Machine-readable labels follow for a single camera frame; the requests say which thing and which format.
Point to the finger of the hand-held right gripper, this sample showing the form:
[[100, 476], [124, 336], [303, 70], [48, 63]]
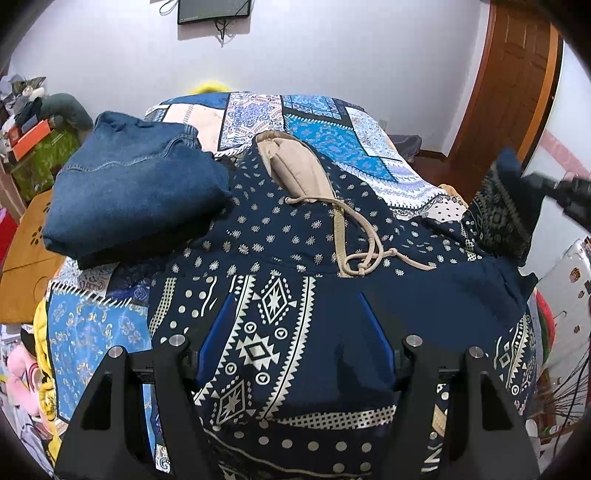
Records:
[[542, 183]]

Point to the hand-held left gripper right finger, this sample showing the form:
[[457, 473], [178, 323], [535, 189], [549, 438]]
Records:
[[379, 332]]

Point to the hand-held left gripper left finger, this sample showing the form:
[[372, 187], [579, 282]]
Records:
[[216, 334]]

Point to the navy patterned hoodie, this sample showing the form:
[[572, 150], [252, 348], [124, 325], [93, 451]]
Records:
[[295, 230]]

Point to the orange bed sheet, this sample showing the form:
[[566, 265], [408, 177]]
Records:
[[452, 191]]

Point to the white board with stickers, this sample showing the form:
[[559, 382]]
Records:
[[565, 295]]

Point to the brown wooden door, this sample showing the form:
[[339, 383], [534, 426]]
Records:
[[512, 83]]

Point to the folded blue denim jeans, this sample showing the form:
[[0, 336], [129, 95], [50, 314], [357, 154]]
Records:
[[134, 184]]

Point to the yellow cloth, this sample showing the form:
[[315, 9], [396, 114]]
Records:
[[44, 350]]

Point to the dark dried branches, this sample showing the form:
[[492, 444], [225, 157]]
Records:
[[565, 401]]

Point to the pink plush toy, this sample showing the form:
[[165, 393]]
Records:
[[18, 378]]

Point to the brown paw-print cloth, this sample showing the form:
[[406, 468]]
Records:
[[27, 258]]

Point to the blue patchwork bedspread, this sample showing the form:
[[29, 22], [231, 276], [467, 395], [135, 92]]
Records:
[[323, 134]]

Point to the red cloth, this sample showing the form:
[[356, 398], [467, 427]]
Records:
[[6, 235]]

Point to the green patterned box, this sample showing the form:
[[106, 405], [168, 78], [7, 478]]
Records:
[[44, 161]]

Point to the yellow pillow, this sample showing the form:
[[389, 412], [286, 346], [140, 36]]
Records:
[[210, 87]]

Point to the orange box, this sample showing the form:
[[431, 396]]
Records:
[[30, 138]]

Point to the crumpled grey cloth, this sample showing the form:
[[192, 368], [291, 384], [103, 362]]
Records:
[[23, 92]]

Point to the wall-mounted black screen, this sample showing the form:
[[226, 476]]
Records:
[[214, 10]]

